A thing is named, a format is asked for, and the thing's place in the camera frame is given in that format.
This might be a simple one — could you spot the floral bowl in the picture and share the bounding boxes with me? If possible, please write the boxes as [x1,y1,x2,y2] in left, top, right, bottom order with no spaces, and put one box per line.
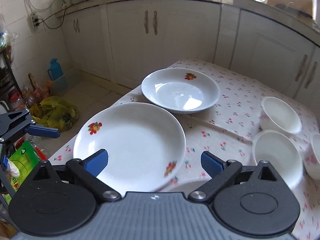
[260,96,302,137]
[304,133,320,180]
[252,130,303,189]

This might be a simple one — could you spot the left gloved hand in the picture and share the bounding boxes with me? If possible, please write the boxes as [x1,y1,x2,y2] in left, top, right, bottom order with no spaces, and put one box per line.
[7,160,20,178]

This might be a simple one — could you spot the yellow plastic bag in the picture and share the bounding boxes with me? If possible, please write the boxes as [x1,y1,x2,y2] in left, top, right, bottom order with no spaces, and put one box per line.
[30,96,79,132]

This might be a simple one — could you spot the green snack package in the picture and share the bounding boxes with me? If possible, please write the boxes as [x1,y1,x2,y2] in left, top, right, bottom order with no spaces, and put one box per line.
[9,141,41,191]

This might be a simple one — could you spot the cherry print tablecloth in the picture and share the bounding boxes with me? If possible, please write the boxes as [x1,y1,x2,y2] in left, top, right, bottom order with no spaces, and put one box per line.
[48,58,320,240]

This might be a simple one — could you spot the blue thermos jug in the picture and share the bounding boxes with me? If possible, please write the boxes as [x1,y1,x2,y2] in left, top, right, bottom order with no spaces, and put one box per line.
[47,59,63,81]

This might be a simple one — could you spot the far deep fruit plate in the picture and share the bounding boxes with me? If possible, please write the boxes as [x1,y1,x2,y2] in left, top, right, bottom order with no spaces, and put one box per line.
[141,68,220,114]

